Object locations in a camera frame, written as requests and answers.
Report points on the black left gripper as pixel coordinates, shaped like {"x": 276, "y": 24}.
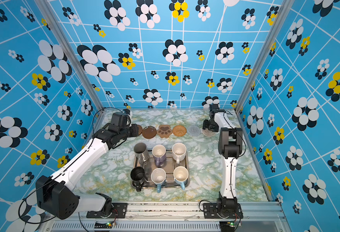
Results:
{"x": 134, "y": 127}

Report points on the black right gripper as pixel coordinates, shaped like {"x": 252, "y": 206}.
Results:
{"x": 205, "y": 125}

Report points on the scratched brown round coaster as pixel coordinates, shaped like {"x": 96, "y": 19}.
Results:
{"x": 149, "y": 132}

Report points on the grey woven round coaster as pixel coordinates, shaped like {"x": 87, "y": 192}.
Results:
{"x": 194, "y": 130}

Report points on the stainless steel cup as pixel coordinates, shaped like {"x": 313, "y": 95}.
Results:
{"x": 141, "y": 152}

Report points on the paw print cork coaster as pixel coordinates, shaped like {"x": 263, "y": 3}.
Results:
{"x": 164, "y": 131}

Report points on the rattan wicker round coaster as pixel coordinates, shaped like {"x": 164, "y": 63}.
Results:
{"x": 179, "y": 130}

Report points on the white ceramic mug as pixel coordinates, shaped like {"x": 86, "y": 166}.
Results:
{"x": 179, "y": 152}

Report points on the black mug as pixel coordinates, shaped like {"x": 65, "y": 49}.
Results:
{"x": 137, "y": 176}

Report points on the blue handled cream mug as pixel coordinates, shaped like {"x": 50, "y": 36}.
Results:
{"x": 181, "y": 177}

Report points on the plain brown round coaster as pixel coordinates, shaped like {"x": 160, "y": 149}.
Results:
{"x": 139, "y": 127}

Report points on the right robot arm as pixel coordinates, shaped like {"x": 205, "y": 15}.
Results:
{"x": 230, "y": 147}

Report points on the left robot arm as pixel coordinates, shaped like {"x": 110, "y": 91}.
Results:
{"x": 54, "y": 193}

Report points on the purple ceramic mug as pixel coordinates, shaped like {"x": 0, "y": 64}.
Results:
{"x": 159, "y": 154}

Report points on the metal serving tray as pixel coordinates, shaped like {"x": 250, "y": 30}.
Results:
{"x": 168, "y": 165}

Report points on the light blue mug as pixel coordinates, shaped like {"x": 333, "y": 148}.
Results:
{"x": 158, "y": 177}

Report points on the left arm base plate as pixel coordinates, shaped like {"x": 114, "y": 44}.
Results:
{"x": 119, "y": 211}

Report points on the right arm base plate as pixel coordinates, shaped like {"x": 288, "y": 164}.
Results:
{"x": 211, "y": 211}

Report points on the aluminium front rail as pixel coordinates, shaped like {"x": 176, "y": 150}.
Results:
{"x": 176, "y": 217}

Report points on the aluminium corner post right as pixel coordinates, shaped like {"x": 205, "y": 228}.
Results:
{"x": 273, "y": 33}

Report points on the aluminium corner post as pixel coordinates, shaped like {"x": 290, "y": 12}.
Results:
{"x": 60, "y": 36}
{"x": 273, "y": 33}

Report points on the aluminium corner post left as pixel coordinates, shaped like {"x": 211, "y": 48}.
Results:
{"x": 60, "y": 36}

